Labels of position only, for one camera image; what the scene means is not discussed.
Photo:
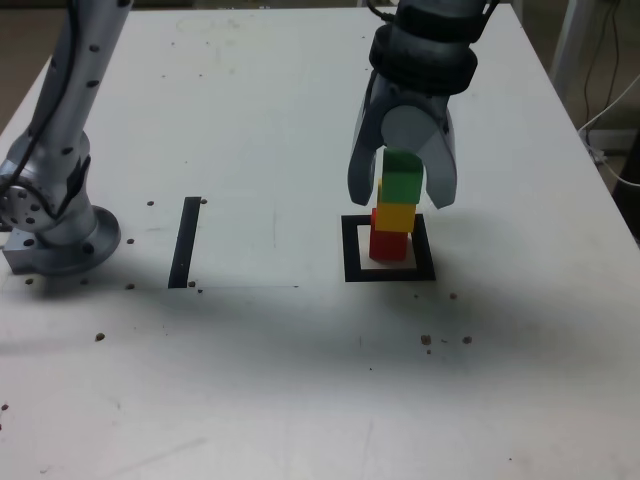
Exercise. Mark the red cube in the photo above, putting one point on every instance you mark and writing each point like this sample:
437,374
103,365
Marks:
387,247

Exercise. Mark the yellow cube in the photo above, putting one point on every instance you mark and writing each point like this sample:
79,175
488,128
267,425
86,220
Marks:
395,217

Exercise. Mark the green cube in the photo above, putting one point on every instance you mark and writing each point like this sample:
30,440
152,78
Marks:
400,185

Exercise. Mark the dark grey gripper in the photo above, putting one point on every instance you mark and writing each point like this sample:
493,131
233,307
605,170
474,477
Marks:
407,97

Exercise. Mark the white frame leg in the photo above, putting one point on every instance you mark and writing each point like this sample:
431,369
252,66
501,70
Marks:
565,40

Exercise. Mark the black tape square outline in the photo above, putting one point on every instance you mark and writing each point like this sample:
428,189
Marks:
350,250

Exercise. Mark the black tape strip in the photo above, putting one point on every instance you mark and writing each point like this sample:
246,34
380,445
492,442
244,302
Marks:
182,250

